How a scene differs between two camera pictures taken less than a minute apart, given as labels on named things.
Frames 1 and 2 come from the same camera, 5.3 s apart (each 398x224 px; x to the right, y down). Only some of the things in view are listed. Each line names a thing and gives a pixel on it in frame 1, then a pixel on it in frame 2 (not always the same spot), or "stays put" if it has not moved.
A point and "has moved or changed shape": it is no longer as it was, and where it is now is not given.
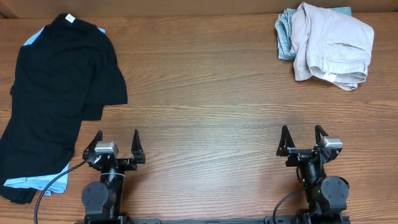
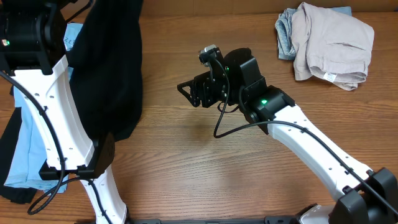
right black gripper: [299, 154] -> [204, 83]
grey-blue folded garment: [285, 45] stays put
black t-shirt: [63, 76] has moved or changed shape
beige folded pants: [331, 45] stays put
